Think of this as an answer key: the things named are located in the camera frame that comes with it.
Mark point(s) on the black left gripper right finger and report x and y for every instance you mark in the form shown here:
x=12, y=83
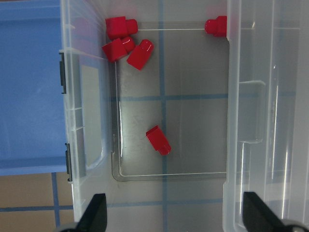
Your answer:
x=258, y=217

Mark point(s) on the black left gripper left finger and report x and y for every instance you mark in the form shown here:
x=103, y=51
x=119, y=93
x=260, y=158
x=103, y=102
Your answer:
x=94, y=218

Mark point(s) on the red block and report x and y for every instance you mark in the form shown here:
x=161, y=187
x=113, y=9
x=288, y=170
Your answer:
x=217, y=27
x=141, y=54
x=120, y=27
x=158, y=140
x=118, y=48

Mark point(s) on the blue plastic tray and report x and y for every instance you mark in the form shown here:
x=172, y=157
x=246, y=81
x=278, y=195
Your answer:
x=32, y=124

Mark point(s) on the clear plastic storage box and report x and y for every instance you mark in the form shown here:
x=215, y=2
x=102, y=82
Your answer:
x=109, y=107

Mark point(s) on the red block tilted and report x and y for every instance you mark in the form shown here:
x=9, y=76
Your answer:
x=141, y=54

